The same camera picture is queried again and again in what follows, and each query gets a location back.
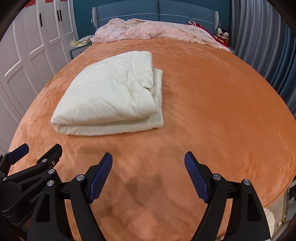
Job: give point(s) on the grey bedside table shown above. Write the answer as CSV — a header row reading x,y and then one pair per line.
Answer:
x,y
78,50

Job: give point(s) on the beige clothes on nightstand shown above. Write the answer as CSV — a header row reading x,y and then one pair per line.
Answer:
x,y
82,42

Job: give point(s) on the orange plush bedspread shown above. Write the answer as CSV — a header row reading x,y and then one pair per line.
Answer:
x,y
214,105

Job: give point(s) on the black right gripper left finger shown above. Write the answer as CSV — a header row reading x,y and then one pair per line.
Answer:
x,y
87,196

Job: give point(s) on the blue upholstered headboard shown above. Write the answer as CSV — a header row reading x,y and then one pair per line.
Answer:
x,y
164,11

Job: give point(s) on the grey pleated curtain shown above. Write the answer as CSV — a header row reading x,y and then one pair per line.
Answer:
x,y
262,39

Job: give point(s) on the cream quilted jacket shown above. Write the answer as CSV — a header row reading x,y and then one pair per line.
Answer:
x,y
119,94

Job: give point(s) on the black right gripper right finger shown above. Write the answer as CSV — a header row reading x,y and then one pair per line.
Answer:
x,y
247,219

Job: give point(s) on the red plush toy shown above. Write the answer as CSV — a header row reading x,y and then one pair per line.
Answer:
x,y
221,36

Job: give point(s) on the white panelled wardrobe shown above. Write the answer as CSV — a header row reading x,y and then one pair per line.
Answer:
x,y
34,48

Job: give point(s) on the cream fluffy floor rug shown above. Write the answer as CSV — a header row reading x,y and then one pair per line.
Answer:
x,y
270,220

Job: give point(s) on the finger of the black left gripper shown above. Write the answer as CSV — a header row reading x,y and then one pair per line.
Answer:
x,y
45,163
10,158

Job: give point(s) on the pink lace blanket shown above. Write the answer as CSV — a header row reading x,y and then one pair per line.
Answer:
x,y
136,29

